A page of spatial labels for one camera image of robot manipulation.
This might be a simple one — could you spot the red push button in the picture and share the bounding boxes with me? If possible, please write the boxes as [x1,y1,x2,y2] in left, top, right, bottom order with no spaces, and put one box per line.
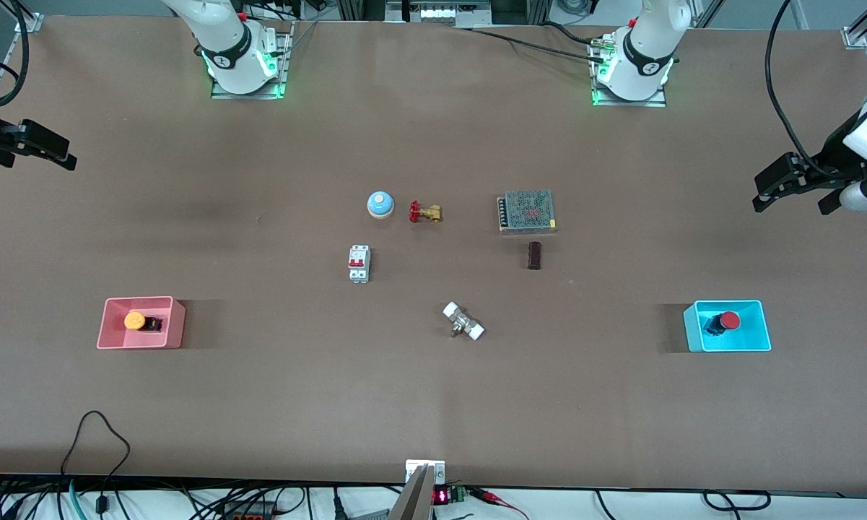
[704,311,742,337]

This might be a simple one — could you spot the blue plastic bin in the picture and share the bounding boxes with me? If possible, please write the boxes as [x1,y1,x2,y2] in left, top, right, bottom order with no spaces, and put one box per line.
[683,299,772,354]

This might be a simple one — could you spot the pink plastic bin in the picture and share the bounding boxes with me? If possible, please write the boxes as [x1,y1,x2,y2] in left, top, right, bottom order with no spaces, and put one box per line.
[96,295,187,351]

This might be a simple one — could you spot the metal mesh power supply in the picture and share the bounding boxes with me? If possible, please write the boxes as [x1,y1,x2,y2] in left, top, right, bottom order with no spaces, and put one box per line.
[497,189,557,235]

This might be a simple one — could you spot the white circuit breaker red switches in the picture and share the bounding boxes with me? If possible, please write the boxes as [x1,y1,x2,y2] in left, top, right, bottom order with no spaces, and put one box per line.
[347,245,371,284]

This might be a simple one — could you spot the metal fitting with white ends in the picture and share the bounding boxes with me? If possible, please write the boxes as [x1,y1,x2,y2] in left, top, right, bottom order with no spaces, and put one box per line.
[442,301,486,342]

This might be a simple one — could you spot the thick black hanging cable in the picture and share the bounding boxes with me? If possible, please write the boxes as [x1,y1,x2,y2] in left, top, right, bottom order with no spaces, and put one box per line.
[764,0,832,178]
[0,0,32,110]

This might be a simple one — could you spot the black cable with inline box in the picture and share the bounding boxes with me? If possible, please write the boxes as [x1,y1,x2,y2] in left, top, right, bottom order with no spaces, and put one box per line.
[59,410,132,515]

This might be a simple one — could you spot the black cable across table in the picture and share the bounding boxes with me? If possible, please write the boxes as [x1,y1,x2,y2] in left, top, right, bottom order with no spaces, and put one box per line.
[453,20,609,61]

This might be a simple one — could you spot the black looped cable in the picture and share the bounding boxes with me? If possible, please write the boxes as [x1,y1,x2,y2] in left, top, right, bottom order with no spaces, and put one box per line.
[702,489,772,512]

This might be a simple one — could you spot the red clip lead wire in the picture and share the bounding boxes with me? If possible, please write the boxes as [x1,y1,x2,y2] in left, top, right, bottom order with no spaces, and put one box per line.
[469,487,531,520]

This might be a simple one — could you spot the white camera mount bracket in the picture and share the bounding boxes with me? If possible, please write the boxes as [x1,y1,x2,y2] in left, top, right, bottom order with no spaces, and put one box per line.
[404,459,447,485]

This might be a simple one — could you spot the grey metal camera bar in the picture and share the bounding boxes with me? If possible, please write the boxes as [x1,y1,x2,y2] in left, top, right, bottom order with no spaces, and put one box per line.
[387,465,435,520]

